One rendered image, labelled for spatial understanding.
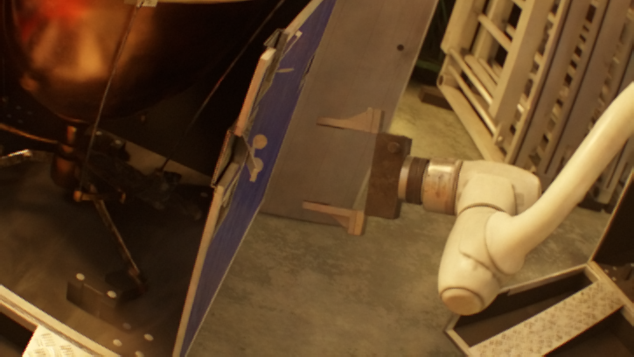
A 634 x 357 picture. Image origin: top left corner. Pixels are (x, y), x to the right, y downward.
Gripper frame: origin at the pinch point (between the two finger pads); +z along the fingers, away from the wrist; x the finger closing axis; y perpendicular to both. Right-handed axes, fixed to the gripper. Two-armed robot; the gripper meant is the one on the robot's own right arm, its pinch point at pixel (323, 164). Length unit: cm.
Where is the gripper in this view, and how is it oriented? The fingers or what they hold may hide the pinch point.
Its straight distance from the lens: 142.5
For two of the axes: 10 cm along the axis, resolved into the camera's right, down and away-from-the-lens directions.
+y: -2.7, -0.2, -9.6
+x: -1.6, 9.9, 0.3
